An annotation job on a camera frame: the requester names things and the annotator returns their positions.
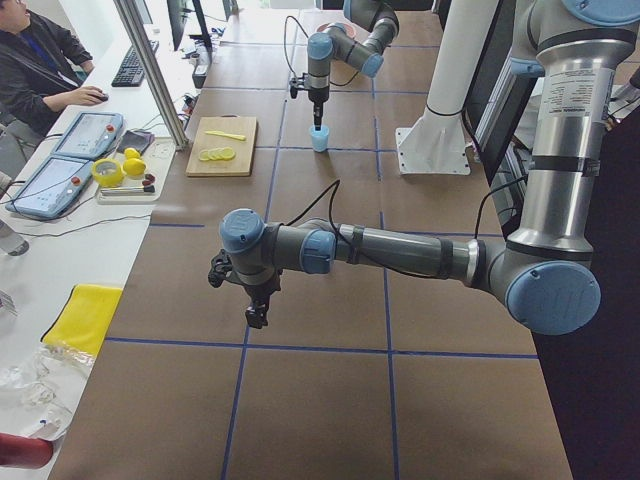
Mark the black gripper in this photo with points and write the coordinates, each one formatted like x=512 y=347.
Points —
x=317 y=96
x=257 y=291

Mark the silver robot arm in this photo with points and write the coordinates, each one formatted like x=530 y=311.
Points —
x=541 y=272
x=333 y=43

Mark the light blue cup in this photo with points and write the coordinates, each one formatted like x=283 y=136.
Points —
x=319 y=136

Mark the pink bowl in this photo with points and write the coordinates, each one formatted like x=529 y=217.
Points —
x=350 y=29

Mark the yellow plastic knife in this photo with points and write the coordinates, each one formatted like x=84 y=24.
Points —
x=238 y=137

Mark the wooden cutting board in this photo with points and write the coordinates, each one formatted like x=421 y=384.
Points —
x=241 y=165

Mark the lemon slices row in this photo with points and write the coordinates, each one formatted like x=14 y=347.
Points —
x=217 y=154

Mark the yellow cloth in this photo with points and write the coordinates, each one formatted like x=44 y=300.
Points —
x=85 y=318

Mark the white tray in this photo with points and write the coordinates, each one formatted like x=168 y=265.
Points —
x=143 y=190

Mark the dark phone stack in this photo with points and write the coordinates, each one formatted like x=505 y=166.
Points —
x=137 y=139

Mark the black keyboard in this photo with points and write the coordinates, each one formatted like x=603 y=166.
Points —
x=130 y=72

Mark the whole yellow lemon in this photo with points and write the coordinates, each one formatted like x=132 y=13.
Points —
x=132 y=153

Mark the yellow tape roll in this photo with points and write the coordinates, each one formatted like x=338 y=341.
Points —
x=107 y=173

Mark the clear plastic wrap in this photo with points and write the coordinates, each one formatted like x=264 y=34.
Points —
x=40 y=395

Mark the upper teach pendant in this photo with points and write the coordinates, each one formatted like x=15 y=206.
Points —
x=90 y=135

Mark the teach pendant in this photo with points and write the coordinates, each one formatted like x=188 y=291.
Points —
x=52 y=188
x=90 y=135

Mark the lower teach pendant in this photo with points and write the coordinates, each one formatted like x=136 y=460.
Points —
x=52 y=188

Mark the red bottle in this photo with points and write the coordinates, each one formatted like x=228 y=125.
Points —
x=24 y=452

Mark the seated person in black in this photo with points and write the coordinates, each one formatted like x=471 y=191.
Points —
x=38 y=81

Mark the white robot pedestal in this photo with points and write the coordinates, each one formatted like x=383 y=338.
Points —
x=436 y=144

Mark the aluminium frame post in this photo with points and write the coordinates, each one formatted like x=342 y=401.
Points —
x=136 y=32

